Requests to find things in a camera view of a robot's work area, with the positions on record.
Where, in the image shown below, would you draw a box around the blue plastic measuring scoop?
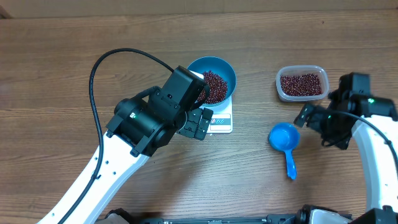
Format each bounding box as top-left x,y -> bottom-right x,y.
268,123 -> 300,180

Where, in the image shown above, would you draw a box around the red beans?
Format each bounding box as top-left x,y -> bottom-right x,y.
203,70 -> 228,104

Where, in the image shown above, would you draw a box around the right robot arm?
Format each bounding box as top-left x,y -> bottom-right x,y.
294,72 -> 397,223

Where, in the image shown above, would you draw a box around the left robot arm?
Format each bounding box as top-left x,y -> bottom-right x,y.
41,67 -> 213,223

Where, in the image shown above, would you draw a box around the white digital kitchen scale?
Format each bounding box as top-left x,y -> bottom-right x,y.
200,96 -> 233,134

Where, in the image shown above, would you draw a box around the blue metal bowl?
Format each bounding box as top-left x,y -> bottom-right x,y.
188,56 -> 237,102

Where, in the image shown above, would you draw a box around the clear plastic container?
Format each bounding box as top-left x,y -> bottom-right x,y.
275,65 -> 330,102

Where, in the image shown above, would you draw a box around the right black cable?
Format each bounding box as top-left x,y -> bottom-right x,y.
320,109 -> 398,175

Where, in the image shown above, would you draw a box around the black cable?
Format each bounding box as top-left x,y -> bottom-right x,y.
57,47 -> 175,224
320,109 -> 398,175

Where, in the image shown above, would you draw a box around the left black cable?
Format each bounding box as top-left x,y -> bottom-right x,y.
57,47 -> 175,224

